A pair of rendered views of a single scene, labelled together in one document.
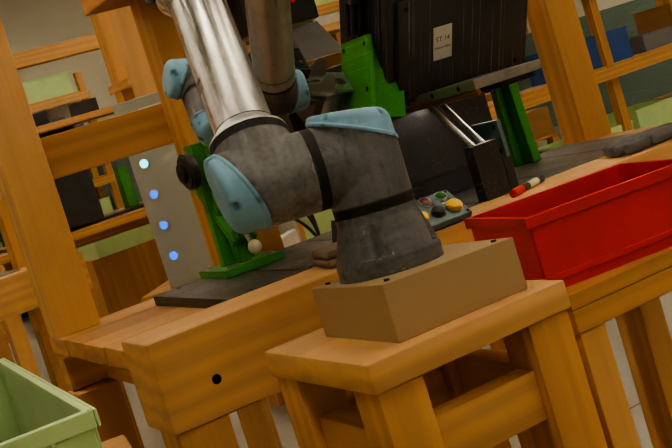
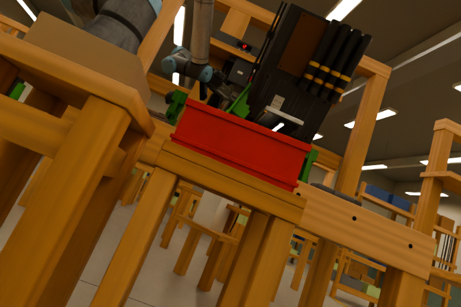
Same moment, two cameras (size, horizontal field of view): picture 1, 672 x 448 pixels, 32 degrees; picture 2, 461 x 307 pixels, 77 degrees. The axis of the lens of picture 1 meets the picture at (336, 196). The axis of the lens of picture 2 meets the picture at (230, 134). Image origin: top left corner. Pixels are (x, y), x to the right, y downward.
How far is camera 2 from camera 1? 1.38 m
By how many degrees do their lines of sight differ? 29
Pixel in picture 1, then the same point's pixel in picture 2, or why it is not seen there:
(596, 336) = (164, 176)
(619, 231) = (234, 146)
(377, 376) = not seen: outside the picture
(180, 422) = not seen: hidden behind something
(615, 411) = (137, 229)
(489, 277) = (105, 62)
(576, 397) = (79, 161)
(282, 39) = (199, 32)
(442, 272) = (81, 35)
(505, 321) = (76, 75)
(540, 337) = (91, 105)
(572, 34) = (353, 178)
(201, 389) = not seen: hidden behind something
